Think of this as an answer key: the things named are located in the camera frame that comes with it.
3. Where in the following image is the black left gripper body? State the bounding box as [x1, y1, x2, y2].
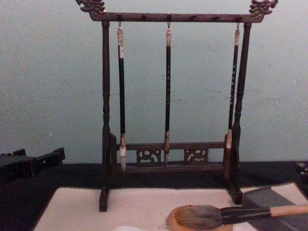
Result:
[0, 148, 34, 186]

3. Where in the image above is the grey stone block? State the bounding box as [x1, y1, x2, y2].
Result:
[241, 185, 308, 231]

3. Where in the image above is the white felt sheet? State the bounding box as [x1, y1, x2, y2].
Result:
[32, 183, 308, 231]

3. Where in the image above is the dark wooden brush rack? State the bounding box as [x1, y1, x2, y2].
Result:
[75, 0, 279, 213]

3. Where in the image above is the hanging brush with white label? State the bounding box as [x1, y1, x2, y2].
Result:
[116, 21, 128, 172]

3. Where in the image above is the thin hanging brush, pale tip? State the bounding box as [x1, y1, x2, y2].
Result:
[225, 22, 242, 150]

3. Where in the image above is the hanging brush with brown tip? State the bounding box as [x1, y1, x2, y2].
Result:
[163, 21, 173, 167]

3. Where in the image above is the round wooden dish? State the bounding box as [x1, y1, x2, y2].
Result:
[167, 205, 232, 231]

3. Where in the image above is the large brush with pale handle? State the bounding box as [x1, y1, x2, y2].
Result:
[176, 204, 308, 230]

